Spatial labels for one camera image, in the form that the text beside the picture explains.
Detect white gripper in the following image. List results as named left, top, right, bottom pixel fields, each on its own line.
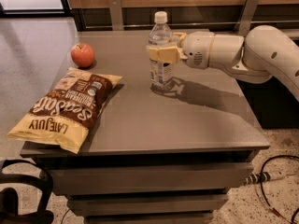
left=147, top=31, right=215, bottom=69

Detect clear plastic water bottle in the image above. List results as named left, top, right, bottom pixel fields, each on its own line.
left=149, top=11, right=173, bottom=91

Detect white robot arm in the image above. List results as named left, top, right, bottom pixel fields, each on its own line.
left=147, top=25, right=299, bottom=101

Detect brown yellow chip bag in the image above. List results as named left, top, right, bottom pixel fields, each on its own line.
left=7, top=67, right=121, bottom=153

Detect red apple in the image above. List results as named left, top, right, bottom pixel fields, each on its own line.
left=71, top=43, right=95, bottom=68

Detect grey drawer cabinet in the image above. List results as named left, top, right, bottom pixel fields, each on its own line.
left=20, top=148, right=271, bottom=224

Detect white power strip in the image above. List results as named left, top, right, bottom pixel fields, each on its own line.
left=243, top=171, right=286, bottom=186

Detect left metal bracket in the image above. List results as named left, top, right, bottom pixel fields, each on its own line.
left=108, top=0, right=124, bottom=31

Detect metal bracket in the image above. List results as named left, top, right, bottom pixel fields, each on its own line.
left=108, top=0, right=124, bottom=31
left=235, top=0, right=260, bottom=36

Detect right metal bracket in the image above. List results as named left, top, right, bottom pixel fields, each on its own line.
left=235, top=0, right=260, bottom=36

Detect black floor cable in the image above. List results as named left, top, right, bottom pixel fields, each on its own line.
left=253, top=154, right=299, bottom=224

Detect black bag with strap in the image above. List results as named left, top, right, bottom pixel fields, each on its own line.
left=0, top=160, right=54, bottom=224

